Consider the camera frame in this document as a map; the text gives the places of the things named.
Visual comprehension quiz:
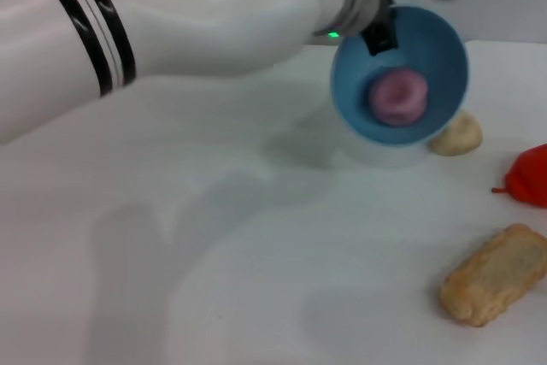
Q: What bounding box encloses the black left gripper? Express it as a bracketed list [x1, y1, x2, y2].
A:
[362, 0, 401, 56]

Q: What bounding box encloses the pink peach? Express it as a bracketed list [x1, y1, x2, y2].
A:
[368, 67, 430, 128]

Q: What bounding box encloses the beige peach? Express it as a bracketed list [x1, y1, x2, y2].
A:
[428, 109, 485, 157]

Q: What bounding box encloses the blue bowl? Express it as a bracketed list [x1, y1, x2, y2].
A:
[329, 5, 472, 146]

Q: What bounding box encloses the red pepper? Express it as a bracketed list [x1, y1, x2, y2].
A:
[491, 143, 547, 206]

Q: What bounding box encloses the golden bread loaf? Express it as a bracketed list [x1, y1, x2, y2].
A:
[439, 223, 547, 329]

